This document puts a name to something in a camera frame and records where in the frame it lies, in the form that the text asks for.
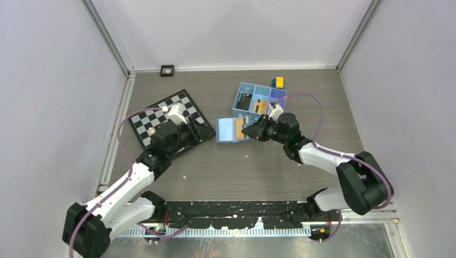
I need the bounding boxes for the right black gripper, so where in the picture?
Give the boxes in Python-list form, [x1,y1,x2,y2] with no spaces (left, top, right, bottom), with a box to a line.
[242,114,288,145]

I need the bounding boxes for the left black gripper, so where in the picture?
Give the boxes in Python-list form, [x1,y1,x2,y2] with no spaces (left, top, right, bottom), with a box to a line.
[167,116,213,157]

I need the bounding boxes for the light blue card holder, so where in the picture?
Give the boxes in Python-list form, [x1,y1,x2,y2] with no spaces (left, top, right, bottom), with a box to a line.
[215,117,252,143]

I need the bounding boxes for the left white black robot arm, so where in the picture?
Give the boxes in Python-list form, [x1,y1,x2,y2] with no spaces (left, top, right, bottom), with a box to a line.
[62,117,216,257]

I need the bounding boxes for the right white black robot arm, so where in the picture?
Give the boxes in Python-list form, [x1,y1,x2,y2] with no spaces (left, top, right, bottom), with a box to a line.
[242,112,394,221]

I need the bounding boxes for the black card in tray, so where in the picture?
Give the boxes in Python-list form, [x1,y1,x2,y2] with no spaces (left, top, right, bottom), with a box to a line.
[236,92,252,111]

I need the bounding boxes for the blue three-compartment organizer tray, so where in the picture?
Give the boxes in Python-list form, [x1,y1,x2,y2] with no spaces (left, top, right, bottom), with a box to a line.
[232,82,287,122]

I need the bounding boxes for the cream chess piece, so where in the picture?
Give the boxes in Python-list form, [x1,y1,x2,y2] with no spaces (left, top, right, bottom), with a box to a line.
[147,127,156,135]

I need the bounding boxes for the blue yellow toy block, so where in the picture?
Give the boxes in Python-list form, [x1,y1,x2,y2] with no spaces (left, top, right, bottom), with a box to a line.
[271,77,284,89]

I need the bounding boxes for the black white chessboard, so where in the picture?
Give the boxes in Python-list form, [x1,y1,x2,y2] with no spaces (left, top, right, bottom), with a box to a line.
[129,89,216,150]

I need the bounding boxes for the small black square device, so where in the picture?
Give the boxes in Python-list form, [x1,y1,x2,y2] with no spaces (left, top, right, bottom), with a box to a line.
[160,64,175,77]

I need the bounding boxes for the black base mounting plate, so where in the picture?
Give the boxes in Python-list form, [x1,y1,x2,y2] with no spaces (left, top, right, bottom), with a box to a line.
[145,200,339,230]

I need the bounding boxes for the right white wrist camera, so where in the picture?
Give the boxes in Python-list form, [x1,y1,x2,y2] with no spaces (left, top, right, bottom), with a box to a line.
[269,101,283,121]

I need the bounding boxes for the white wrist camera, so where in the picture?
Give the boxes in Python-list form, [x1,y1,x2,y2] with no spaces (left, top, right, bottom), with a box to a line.
[161,102,188,125]
[269,101,283,121]

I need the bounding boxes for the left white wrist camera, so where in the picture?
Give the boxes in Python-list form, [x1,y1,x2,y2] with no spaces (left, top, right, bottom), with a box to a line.
[161,102,188,125]

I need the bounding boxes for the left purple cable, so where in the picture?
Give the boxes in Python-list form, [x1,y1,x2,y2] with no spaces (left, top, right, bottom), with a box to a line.
[68,106,189,258]

